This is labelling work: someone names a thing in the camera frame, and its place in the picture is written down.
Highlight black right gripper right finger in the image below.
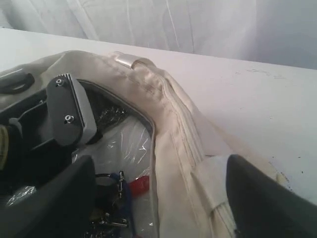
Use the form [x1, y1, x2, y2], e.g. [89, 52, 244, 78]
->
[225, 155, 317, 238]

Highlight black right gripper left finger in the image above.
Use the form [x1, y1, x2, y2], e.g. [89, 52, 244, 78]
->
[0, 156, 96, 238]

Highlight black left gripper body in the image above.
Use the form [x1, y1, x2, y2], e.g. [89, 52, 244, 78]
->
[0, 90, 71, 188]

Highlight colourful key tag bunch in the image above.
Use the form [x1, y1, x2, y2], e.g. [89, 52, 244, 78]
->
[83, 171, 150, 238]

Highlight beige fabric duffel bag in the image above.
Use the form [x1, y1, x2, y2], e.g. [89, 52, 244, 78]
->
[0, 51, 286, 238]

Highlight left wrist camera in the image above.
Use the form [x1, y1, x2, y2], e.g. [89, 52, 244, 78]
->
[46, 73, 97, 146]

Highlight black left strap D-ring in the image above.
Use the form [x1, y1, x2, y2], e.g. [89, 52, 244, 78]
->
[0, 73, 35, 94]

